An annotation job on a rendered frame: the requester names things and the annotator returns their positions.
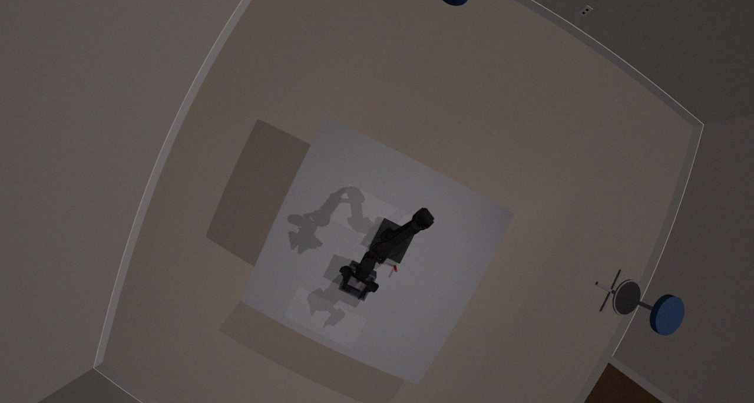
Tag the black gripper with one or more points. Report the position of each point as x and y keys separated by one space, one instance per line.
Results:
x=360 y=275

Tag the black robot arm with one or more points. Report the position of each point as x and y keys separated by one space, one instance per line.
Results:
x=379 y=252

